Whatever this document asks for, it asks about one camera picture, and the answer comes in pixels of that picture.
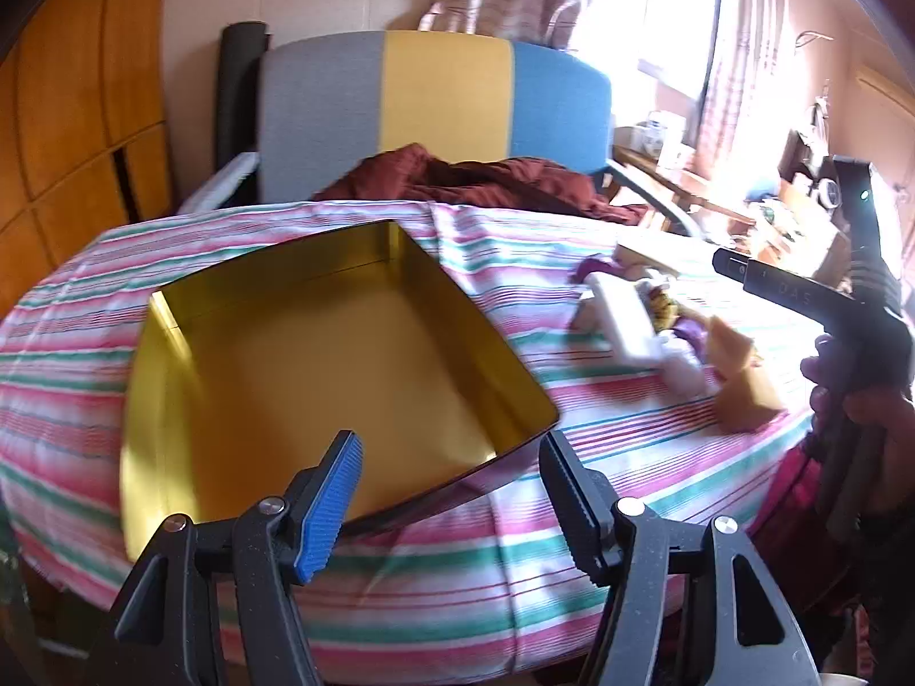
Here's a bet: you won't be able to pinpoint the yellow snack packet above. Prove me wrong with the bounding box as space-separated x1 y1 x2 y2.
643 286 683 333

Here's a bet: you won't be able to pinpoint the rice cracker packet green ends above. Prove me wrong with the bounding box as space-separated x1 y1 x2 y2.
590 275 669 365

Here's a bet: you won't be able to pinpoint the grey yellow blue armchair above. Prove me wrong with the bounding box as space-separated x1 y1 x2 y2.
175 30 705 238

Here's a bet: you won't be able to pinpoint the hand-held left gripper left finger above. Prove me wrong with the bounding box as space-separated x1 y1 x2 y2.
86 430 364 686

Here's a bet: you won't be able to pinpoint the maroon tin box gold interior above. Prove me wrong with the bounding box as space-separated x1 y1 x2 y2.
120 220 560 564

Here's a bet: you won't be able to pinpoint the wooden wardrobe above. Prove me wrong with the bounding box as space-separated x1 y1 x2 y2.
0 0 176 316

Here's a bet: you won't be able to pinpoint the purple snack packet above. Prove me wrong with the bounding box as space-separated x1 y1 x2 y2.
672 318 712 358
570 256 623 285

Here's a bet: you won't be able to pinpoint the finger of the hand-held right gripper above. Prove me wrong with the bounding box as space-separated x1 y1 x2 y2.
711 246 859 319

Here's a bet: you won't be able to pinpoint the person's right hand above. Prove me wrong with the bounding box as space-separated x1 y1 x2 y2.
799 353 915 540

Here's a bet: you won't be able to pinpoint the red quilt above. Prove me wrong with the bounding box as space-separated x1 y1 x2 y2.
743 436 869 630

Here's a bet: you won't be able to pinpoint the black rolled mat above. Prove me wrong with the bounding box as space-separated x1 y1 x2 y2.
216 20 269 180

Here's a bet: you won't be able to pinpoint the striped bed sheet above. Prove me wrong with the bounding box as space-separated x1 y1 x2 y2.
0 198 830 676

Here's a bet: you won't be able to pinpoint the maroon padded jacket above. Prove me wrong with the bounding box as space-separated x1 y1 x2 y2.
311 143 648 224

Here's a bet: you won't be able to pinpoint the dark wooden desk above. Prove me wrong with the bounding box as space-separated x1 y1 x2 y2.
611 143 759 230

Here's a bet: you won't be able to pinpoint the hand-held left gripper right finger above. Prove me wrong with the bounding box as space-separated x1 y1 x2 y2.
538 430 823 686

